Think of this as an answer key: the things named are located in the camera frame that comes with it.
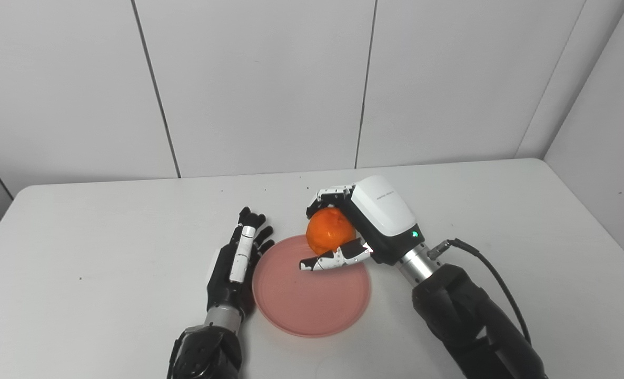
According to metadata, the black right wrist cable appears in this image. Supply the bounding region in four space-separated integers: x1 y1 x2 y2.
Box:
428 238 532 345

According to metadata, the orange fruit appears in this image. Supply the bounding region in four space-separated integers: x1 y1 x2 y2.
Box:
305 207 358 256

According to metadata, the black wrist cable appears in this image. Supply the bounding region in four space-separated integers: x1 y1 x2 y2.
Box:
428 238 532 345
166 327 187 379

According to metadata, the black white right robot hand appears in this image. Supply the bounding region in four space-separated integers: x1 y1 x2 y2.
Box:
299 175 426 272

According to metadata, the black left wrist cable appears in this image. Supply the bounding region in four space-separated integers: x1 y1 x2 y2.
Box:
166 327 187 379

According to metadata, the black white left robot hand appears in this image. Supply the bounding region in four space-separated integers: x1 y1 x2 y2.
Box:
206 206 274 316

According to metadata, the pink round plate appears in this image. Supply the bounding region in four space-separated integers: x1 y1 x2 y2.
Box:
252 235 372 338

